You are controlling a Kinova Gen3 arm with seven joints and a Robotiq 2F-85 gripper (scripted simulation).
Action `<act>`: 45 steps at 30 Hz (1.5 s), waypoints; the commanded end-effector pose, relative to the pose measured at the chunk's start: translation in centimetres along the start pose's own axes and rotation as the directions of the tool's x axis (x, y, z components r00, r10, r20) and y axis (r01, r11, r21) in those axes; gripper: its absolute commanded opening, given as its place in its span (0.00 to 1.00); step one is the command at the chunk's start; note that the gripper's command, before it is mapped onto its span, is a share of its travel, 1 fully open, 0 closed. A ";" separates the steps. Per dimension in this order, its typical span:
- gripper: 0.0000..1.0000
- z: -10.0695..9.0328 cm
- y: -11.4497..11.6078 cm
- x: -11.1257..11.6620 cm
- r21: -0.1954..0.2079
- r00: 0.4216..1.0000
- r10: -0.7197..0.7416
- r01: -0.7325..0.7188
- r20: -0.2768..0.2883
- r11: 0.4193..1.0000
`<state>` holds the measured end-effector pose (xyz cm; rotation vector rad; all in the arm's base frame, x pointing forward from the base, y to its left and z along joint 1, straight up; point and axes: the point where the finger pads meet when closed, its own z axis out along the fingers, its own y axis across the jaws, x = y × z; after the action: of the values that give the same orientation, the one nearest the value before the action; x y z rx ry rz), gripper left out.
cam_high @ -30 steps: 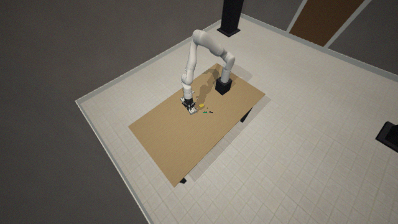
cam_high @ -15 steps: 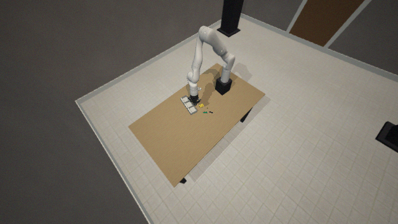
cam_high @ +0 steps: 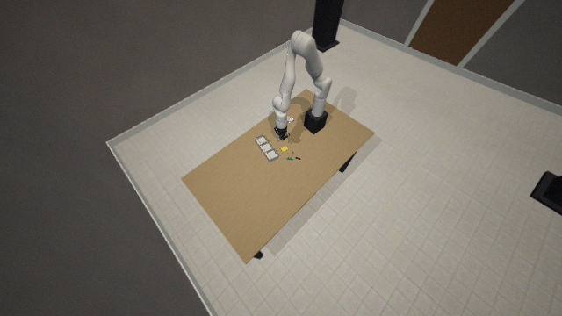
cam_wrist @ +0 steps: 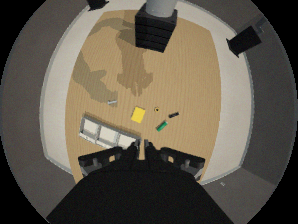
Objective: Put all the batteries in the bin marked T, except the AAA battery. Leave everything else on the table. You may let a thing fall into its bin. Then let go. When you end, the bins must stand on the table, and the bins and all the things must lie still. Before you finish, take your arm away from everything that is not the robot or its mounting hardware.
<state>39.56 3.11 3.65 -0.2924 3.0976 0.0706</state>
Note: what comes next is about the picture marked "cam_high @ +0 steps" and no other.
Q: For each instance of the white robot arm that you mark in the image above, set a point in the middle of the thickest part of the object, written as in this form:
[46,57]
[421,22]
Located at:
[304,45]

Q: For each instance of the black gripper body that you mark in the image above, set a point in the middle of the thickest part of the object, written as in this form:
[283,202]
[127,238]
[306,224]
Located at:
[282,130]

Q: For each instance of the grey rack of bins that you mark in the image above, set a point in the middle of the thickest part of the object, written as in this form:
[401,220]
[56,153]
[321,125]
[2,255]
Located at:
[266,148]

